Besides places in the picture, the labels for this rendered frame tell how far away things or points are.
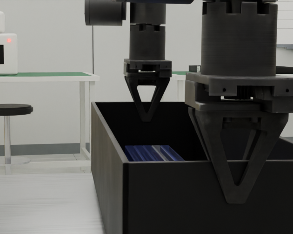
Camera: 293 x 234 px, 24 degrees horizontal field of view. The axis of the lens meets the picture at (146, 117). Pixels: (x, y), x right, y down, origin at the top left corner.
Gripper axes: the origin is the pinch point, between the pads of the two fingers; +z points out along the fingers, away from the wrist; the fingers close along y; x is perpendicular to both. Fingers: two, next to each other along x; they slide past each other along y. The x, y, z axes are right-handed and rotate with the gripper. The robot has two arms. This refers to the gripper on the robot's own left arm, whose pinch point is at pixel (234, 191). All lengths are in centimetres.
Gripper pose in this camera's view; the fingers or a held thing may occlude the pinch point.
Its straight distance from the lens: 53.6
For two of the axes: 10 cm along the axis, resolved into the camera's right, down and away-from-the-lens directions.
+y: 1.2, 1.0, -9.9
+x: 9.9, 0.0, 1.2
